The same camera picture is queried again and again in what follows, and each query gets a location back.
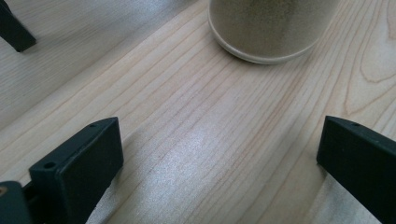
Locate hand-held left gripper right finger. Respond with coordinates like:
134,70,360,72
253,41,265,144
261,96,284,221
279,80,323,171
316,115,396,224

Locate glass jar with round white lid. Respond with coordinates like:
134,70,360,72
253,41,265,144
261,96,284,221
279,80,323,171
207,0,342,65

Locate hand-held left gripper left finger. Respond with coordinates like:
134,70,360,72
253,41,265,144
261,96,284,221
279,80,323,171
28,117,124,224

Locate black raised shelf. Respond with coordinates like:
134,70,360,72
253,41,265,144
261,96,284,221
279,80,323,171
0,0,37,53

